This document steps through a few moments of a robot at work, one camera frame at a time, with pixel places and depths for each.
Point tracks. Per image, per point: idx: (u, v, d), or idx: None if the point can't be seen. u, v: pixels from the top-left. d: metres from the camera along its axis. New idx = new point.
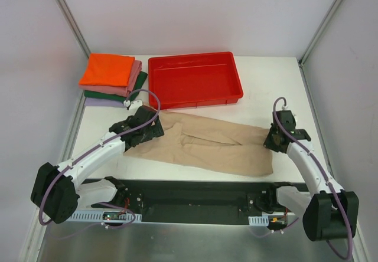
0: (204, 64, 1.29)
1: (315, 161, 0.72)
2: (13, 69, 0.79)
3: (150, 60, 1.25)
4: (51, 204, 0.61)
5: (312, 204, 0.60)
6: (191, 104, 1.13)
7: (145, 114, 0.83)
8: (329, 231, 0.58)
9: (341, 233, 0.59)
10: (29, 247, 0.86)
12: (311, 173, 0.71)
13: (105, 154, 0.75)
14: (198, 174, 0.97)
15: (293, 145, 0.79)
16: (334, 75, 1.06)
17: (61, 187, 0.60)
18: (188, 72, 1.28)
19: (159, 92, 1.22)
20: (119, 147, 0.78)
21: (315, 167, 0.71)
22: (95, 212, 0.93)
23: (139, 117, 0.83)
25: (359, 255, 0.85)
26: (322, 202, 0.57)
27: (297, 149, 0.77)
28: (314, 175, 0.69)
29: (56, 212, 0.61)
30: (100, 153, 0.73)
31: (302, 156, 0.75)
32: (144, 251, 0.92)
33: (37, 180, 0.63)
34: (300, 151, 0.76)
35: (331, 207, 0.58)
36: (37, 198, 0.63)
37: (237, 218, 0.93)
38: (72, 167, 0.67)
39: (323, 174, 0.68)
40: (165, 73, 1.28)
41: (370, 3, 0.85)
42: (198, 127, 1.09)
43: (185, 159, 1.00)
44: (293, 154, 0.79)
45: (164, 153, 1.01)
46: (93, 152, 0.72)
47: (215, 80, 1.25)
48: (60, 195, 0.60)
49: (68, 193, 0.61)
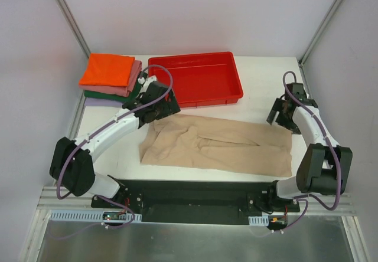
0: (204, 64, 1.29)
1: (317, 120, 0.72)
2: (13, 69, 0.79)
3: (150, 59, 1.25)
4: (71, 177, 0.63)
5: (305, 154, 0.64)
6: (191, 104, 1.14)
7: (156, 90, 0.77)
8: (320, 181, 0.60)
9: (331, 186, 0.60)
10: (29, 247, 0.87)
12: (310, 129, 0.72)
13: (119, 131, 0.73)
14: (198, 175, 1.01)
15: (299, 110, 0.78)
16: (334, 75, 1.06)
17: (81, 161, 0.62)
18: (188, 72, 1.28)
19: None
20: (133, 123, 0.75)
21: (315, 125, 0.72)
22: (95, 212, 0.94)
23: (150, 93, 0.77)
25: (359, 255, 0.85)
26: (315, 151, 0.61)
27: (302, 111, 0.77)
28: (312, 130, 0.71)
29: (76, 185, 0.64)
30: (116, 128, 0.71)
31: (306, 118, 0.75)
32: (144, 251, 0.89)
33: (55, 154, 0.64)
34: (305, 114, 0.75)
35: (322, 156, 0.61)
36: (56, 172, 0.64)
37: (237, 218, 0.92)
38: (89, 140, 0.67)
39: (322, 130, 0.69)
40: (165, 72, 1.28)
41: (371, 3, 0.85)
42: (211, 128, 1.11)
43: (204, 161, 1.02)
44: (298, 117, 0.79)
45: (183, 158, 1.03)
46: (108, 128, 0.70)
47: (215, 80, 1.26)
48: (79, 167, 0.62)
49: (87, 167, 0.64)
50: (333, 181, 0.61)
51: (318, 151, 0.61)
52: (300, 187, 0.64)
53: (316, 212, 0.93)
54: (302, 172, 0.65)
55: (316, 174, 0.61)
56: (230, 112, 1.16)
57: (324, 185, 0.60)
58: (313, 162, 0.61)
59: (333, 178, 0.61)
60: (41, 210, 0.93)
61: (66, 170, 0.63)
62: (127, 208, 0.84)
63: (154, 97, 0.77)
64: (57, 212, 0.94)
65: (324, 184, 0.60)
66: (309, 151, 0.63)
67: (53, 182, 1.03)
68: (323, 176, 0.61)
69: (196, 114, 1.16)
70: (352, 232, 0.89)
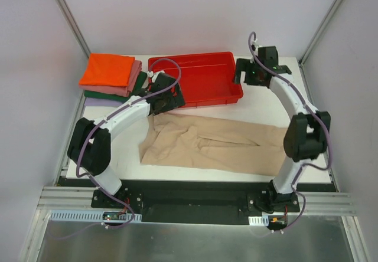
0: (204, 64, 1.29)
1: (296, 91, 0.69)
2: (14, 69, 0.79)
3: (151, 59, 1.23)
4: (89, 157, 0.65)
5: (289, 124, 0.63)
6: (191, 104, 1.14)
7: (165, 79, 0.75)
8: (307, 147, 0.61)
9: (317, 149, 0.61)
10: (29, 247, 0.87)
12: (290, 100, 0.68)
13: (133, 115, 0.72)
14: (198, 175, 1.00)
15: (275, 80, 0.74)
16: (334, 75, 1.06)
17: (100, 138, 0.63)
18: (188, 72, 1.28)
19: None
20: (146, 109, 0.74)
21: (294, 95, 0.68)
22: (95, 212, 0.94)
23: (159, 82, 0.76)
25: (359, 255, 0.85)
26: (299, 121, 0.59)
27: (278, 81, 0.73)
28: (292, 100, 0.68)
29: (94, 164, 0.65)
30: (130, 112, 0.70)
31: (283, 88, 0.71)
32: (144, 252, 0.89)
33: (75, 134, 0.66)
34: (281, 84, 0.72)
35: (305, 124, 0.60)
36: (74, 152, 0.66)
37: (237, 218, 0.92)
38: (107, 121, 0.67)
39: (301, 99, 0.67)
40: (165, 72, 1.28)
41: (370, 3, 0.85)
42: (211, 128, 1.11)
43: (203, 161, 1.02)
44: (275, 88, 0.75)
45: (183, 158, 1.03)
46: (123, 111, 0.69)
47: (215, 81, 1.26)
48: (98, 144, 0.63)
49: (106, 145, 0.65)
50: (319, 144, 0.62)
51: (302, 120, 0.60)
52: (289, 154, 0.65)
53: (316, 212, 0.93)
54: (289, 140, 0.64)
55: (302, 141, 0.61)
56: (229, 112, 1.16)
57: (313, 148, 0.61)
58: (299, 131, 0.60)
59: (319, 141, 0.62)
60: (41, 210, 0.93)
61: (85, 151, 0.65)
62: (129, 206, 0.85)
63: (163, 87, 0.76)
64: (57, 212, 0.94)
65: (310, 149, 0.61)
66: (292, 123, 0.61)
67: (53, 182, 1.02)
68: (309, 141, 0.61)
69: (196, 114, 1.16)
70: (352, 233, 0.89)
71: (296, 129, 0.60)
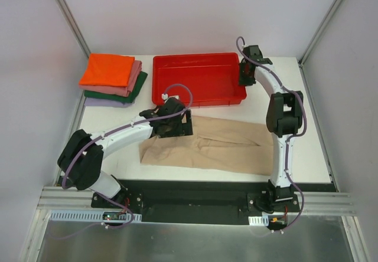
0: (209, 64, 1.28)
1: (274, 76, 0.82)
2: (13, 69, 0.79)
3: (156, 58, 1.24)
4: (77, 170, 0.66)
5: (269, 102, 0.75)
6: (194, 104, 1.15)
7: (173, 105, 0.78)
8: (284, 121, 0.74)
9: (293, 123, 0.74)
10: (29, 247, 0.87)
12: (270, 84, 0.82)
13: (132, 136, 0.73)
14: (199, 174, 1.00)
15: (258, 69, 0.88)
16: (333, 75, 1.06)
17: (93, 153, 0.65)
18: (193, 73, 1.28)
19: (162, 89, 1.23)
20: (146, 131, 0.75)
21: (273, 80, 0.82)
22: (95, 212, 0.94)
23: (168, 107, 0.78)
25: (359, 255, 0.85)
26: (277, 99, 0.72)
27: (261, 69, 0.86)
28: (271, 83, 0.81)
29: (81, 178, 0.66)
30: (130, 132, 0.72)
31: (264, 74, 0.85)
32: (144, 251, 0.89)
33: (69, 144, 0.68)
34: (263, 71, 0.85)
35: (282, 101, 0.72)
36: (64, 161, 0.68)
37: (237, 218, 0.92)
38: (104, 137, 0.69)
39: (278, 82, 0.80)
40: (169, 71, 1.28)
41: (370, 3, 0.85)
42: (211, 128, 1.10)
43: (203, 161, 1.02)
44: (259, 76, 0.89)
45: (182, 159, 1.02)
46: (123, 130, 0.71)
47: (220, 81, 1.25)
48: (88, 160, 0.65)
49: (96, 162, 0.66)
50: (294, 119, 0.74)
51: (279, 98, 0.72)
52: (270, 128, 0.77)
53: (316, 212, 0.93)
54: (269, 117, 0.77)
55: (280, 116, 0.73)
56: (230, 112, 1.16)
57: (288, 122, 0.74)
58: (277, 108, 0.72)
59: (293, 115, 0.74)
60: (41, 210, 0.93)
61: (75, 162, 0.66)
62: (126, 209, 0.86)
63: (170, 111, 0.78)
64: (57, 212, 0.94)
65: (287, 123, 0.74)
66: (271, 100, 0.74)
67: (53, 182, 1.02)
68: (285, 116, 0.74)
69: (196, 114, 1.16)
70: (352, 233, 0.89)
71: (274, 107, 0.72)
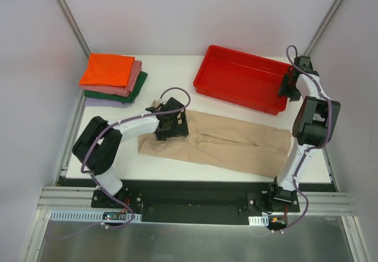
0: (261, 68, 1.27)
1: (316, 84, 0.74)
2: (13, 69, 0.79)
3: (211, 47, 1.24)
4: (94, 155, 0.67)
5: (300, 107, 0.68)
6: (230, 98, 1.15)
7: (174, 103, 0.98)
8: (311, 130, 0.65)
9: (321, 134, 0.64)
10: (29, 247, 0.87)
12: (308, 89, 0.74)
13: (142, 127, 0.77)
14: (199, 174, 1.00)
15: (300, 76, 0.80)
16: (334, 75, 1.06)
17: (111, 139, 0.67)
18: (241, 71, 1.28)
19: (206, 78, 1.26)
20: (152, 125, 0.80)
21: (313, 87, 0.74)
22: (95, 212, 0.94)
23: (169, 105, 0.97)
25: (359, 255, 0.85)
26: (310, 101, 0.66)
27: (303, 77, 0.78)
28: (310, 89, 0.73)
29: (96, 163, 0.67)
30: (142, 122, 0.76)
31: (305, 82, 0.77)
32: (144, 251, 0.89)
33: (87, 131, 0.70)
34: (305, 79, 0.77)
35: (313, 105, 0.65)
36: (81, 147, 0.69)
37: (237, 218, 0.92)
38: (120, 124, 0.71)
39: (319, 90, 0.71)
40: (220, 64, 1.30)
41: (371, 3, 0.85)
42: (211, 125, 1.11)
43: (200, 157, 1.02)
44: (300, 84, 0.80)
45: (179, 151, 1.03)
46: (136, 120, 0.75)
47: (263, 86, 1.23)
48: (107, 146, 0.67)
49: (113, 147, 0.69)
50: (323, 130, 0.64)
51: (312, 102, 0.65)
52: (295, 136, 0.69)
53: (316, 212, 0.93)
54: (296, 125, 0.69)
55: (308, 122, 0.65)
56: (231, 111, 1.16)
57: (315, 131, 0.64)
58: (306, 112, 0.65)
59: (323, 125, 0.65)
60: (41, 210, 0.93)
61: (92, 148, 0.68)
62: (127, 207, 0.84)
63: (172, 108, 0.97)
64: (57, 212, 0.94)
65: (314, 133, 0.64)
66: (303, 102, 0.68)
67: (53, 182, 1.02)
68: (314, 124, 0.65)
69: None
70: (352, 233, 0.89)
71: (305, 110, 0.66)
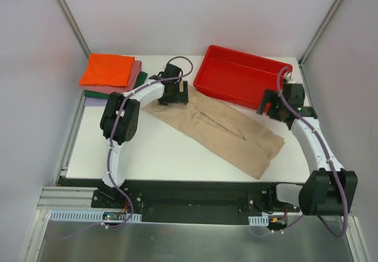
0: (261, 68, 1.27)
1: (319, 138, 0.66)
2: (14, 69, 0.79)
3: (211, 47, 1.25)
4: (121, 124, 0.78)
5: (309, 182, 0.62)
6: (230, 99, 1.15)
7: (173, 69, 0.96)
8: (322, 208, 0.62)
9: (336, 209, 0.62)
10: (29, 247, 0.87)
12: (312, 148, 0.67)
13: (152, 93, 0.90)
14: (200, 174, 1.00)
15: (298, 123, 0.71)
16: (333, 75, 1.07)
17: (132, 108, 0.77)
18: (240, 71, 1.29)
19: (207, 78, 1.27)
20: (160, 90, 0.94)
21: (317, 143, 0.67)
22: (95, 212, 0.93)
23: (169, 71, 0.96)
25: (359, 255, 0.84)
26: (320, 180, 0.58)
27: (301, 125, 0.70)
28: (315, 150, 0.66)
29: (126, 131, 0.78)
30: (151, 89, 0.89)
31: (305, 134, 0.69)
32: (144, 252, 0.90)
33: (108, 105, 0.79)
34: (304, 129, 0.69)
35: (326, 186, 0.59)
36: (107, 120, 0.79)
37: (237, 218, 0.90)
38: (134, 94, 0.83)
39: (325, 151, 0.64)
40: (220, 64, 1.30)
41: (371, 3, 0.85)
42: (211, 107, 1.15)
43: (189, 130, 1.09)
44: (298, 131, 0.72)
45: (175, 118, 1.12)
46: (146, 88, 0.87)
47: (262, 87, 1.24)
48: (130, 114, 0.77)
49: (134, 114, 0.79)
50: (338, 205, 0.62)
51: (323, 181, 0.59)
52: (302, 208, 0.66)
53: None
54: (304, 195, 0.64)
55: (319, 202, 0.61)
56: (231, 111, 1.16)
57: (329, 208, 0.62)
58: (316, 192, 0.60)
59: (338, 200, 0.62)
60: (41, 210, 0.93)
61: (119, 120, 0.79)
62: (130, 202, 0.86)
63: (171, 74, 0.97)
64: (57, 212, 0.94)
65: (326, 210, 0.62)
66: (312, 180, 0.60)
67: (53, 182, 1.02)
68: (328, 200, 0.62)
69: None
70: (352, 233, 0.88)
71: (314, 188, 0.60)
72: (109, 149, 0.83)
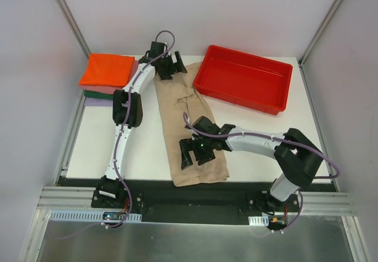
0: (261, 68, 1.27)
1: (251, 134, 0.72)
2: (14, 69, 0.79)
3: (211, 47, 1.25)
4: (131, 114, 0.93)
5: (280, 163, 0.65)
6: (231, 98, 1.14)
7: (158, 46, 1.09)
8: (309, 167, 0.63)
9: (316, 159, 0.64)
10: (29, 247, 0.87)
12: (256, 144, 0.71)
13: (146, 78, 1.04)
14: (195, 173, 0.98)
15: (230, 140, 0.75)
16: (334, 75, 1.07)
17: (136, 100, 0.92)
18: (240, 70, 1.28)
19: (207, 78, 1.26)
20: (153, 71, 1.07)
21: (256, 137, 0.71)
22: (95, 212, 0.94)
23: (155, 49, 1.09)
25: (359, 255, 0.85)
26: (284, 154, 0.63)
27: (234, 139, 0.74)
28: (257, 143, 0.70)
29: (136, 118, 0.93)
30: (144, 75, 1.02)
31: (241, 141, 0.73)
32: (144, 251, 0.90)
33: (114, 102, 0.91)
34: (237, 139, 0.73)
35: (287, 152, 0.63)
36: (118, 114, 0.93)
37: (237, 218, 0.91)
38: (133, 87, 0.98)
39: (264, 136, 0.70)
40: (220, 64, 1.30)
41: (371, 3, 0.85)
42: (198, 109, 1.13)
43: (168, 111, 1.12)
44: (236, 146, 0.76)
45: (163, 98, 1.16)
46: (140, 77, 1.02)
47: (262, 86, 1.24)
48: (135, 104, 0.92)
49: (139, 103, 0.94)
50: (313, 156, 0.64)
51: (285, 152, 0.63)
52: (301, 185, 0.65)
53: (316, 212, 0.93)
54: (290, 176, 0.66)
55: (302, 166, 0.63)
56: (231, 111, 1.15)
57: (311, 163, 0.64)
58: (291, 164, 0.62)
59: (309, 153, 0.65)
60: (41, 210, 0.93)
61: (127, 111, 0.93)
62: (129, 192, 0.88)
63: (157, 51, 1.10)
64: (57, 212, 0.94)
65: (313, 166, 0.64)
66: (279, 159, 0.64)
67: (53, 182, 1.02)
68: (305, 161, 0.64)
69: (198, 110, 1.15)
70: (352, 233, 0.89)
71: (287, 163, 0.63)
72: (118, 137, 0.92)
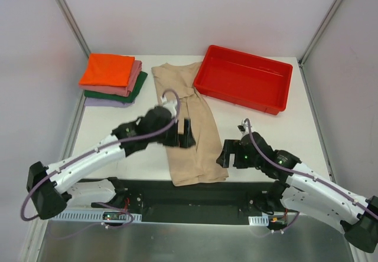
0: (261, 68, 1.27)
1: (325, 183, 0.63)
2: (14, 69, 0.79)
3: (211, 47, 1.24)
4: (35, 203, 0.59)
5: (354, 227, 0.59)
6: (231, 98, 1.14)
7: (154, 118, 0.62)
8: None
9: None
10: (29, 247, 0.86)
12: (331, 199, 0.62)
13: (100, 161, 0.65)
14: (195, 173, 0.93)
15: (295, 177, 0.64)
16: (334, 75, 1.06)
17: (46, 194, 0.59)
18: (240, 70, 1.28)
19: (207, 79, 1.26)
20: (120, 154, 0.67)
21: (331, 192, 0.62)
22: (95, 212, 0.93)
23: (148, 121, 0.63)
25: (359, 255, 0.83)
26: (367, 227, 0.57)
27: (300, 179, 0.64)
28: (335, 200, 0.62)
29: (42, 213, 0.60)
30: (95, 158, 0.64)
31: (310, 186, 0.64)
32: (144, 251, 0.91)
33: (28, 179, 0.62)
34: (306, 183, 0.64)
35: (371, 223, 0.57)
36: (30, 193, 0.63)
37: (237, 218, 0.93)
38: (60, 172, 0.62)
39: (345, 195, 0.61)
40: (220, 64, 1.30)
41: (371, 2, 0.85)
42: (198, 109, 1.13)
43: None
44: (295, 185, 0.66)
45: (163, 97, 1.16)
46: (86, 158, 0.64)
47: (262, 87, 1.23)
48: (42, 200, 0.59)
49: (55, 197, 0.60)
50: None
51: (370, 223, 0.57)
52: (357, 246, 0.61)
53: None
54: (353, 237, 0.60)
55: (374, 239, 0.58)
56: (231, 112, 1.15)
57: None
58: (369, 238, 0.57)
59: None
60: None
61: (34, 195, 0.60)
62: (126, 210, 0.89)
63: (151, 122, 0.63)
64: None
65: None
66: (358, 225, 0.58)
67: None
68: None
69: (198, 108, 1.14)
70: None
71: (365, 235, 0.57)
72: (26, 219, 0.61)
